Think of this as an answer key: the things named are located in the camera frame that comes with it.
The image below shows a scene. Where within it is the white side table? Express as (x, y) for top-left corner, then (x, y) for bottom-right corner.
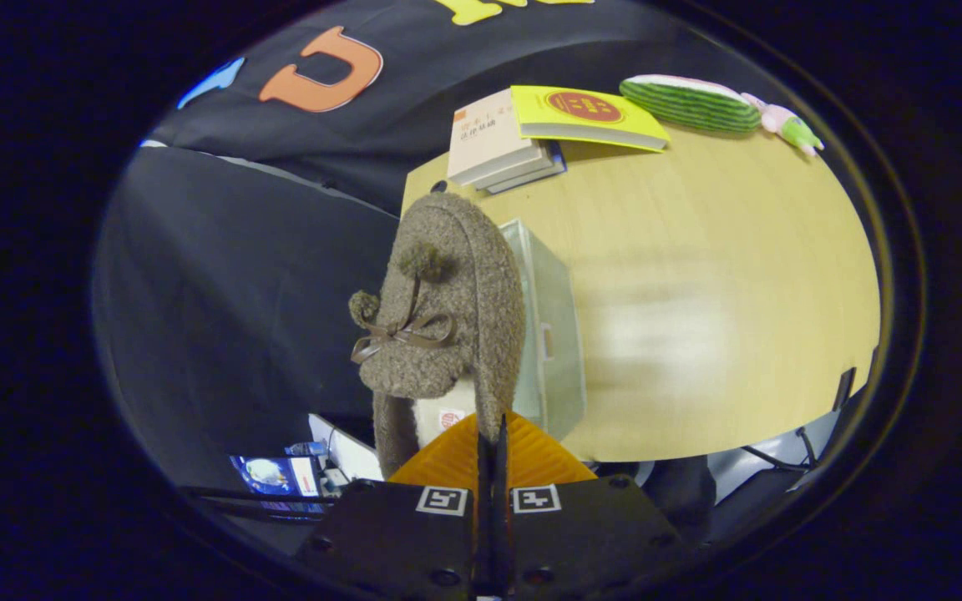
(307, 413), (383, 483)

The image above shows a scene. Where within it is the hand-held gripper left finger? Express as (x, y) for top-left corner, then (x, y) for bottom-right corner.
(296, 411), (494, 598)

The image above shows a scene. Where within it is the white fabric storage box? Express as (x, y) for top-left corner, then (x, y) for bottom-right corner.
(498, 219), (589, 442)

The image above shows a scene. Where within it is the pink and green plush toy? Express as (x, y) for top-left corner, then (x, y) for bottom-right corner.
(742, 92), (826, 158)

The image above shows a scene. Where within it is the brown fuzzy shoe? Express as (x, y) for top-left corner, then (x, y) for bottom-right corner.
(348, 192), (527, 481)

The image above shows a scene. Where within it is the blue-edged book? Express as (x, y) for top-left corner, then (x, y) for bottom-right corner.
(485, 142), (568, 195)

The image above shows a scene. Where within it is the yellow book red emblem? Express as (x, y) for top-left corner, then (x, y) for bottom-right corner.
(510, 84), (672, 153)

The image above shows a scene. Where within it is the watermelon slice plush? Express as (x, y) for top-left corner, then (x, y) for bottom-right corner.
(619, 74), (762, 134)

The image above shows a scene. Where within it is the blue printed box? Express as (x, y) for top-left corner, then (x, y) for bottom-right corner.
(229, 455), (323, 518)

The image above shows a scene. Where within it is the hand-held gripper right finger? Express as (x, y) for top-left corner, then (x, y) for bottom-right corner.
(494, 411), (686, 598)

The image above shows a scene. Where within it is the beige paperback book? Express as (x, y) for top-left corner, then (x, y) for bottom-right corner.
(447, 88), (542, 186)

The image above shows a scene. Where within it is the white paperback book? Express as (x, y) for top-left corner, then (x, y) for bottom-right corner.
(473, 142), (557, 191)

